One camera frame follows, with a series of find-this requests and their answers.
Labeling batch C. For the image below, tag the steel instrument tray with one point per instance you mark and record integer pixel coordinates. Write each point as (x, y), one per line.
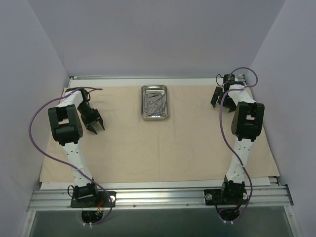
(155, 88)

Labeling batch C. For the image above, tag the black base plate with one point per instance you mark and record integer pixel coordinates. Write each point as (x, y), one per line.
(219, 197)
(94, 202)

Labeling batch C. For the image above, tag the aluminium right side rail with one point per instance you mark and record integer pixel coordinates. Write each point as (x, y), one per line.
(254, 161)

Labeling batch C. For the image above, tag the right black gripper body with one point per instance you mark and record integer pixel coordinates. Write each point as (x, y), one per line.
(222, 95)

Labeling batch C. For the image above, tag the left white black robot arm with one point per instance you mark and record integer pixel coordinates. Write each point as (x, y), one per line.
(67, 121)

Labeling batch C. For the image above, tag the beige cloth wrap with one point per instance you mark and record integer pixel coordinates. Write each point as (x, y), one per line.
(187, 146)

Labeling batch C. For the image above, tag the surgical forceps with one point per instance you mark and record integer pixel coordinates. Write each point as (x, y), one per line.
(158, 109)

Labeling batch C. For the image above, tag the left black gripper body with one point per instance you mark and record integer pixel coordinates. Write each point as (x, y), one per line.
(93, 120)

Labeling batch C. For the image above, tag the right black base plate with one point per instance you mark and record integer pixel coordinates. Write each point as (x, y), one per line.
(219, 197)

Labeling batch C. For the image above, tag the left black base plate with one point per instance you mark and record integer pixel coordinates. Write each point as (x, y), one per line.
(94, 202)

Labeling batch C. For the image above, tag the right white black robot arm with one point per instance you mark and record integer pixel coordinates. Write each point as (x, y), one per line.
(246, 124)

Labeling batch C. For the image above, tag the surgical scissors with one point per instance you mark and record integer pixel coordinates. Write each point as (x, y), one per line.
(154, 95)

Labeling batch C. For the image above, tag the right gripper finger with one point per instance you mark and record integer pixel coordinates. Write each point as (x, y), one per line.
(217, 96)
(230, 104)

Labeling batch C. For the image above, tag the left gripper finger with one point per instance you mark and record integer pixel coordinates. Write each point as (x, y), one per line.
(90, 128)
(99, 119)

